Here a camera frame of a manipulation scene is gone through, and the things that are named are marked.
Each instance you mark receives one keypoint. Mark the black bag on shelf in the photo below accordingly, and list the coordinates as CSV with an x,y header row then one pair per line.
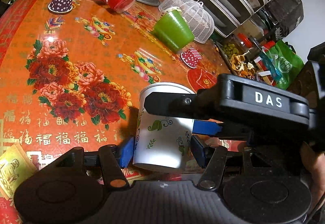
x,y
286,14

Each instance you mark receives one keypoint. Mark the green plastic cup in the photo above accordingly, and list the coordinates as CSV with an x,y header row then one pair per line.
x,y
173,31

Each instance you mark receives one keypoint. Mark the purple polka-dot cupcake liner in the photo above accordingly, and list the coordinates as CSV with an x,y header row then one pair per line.
x,y
60,6

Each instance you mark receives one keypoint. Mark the green shopping bag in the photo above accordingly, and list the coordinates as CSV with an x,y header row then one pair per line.
x,y
287,63

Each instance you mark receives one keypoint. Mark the white leaf-pattern paper cup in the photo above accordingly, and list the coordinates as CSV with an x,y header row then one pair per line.
x,y
162,143

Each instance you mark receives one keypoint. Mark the metal tray with peels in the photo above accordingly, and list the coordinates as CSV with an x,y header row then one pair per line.
x,y
253,70

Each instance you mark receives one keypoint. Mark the red polka-dot cupcake liner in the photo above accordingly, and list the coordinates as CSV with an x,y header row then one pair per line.
x,y
191,57

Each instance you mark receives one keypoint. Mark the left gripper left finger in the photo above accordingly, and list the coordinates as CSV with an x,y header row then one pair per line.
x,y
114,158

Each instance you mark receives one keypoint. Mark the red-lid glass jar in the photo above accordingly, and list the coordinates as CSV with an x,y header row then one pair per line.
x,y
238,44

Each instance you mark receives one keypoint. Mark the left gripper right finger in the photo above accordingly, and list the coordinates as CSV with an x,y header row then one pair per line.
x,y
212,160

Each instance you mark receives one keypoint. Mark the white mesh food cover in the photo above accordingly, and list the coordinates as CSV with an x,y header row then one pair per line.
x,y
200,22

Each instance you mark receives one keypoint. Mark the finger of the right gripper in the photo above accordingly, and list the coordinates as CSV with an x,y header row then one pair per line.
x,y
206,128
178,105

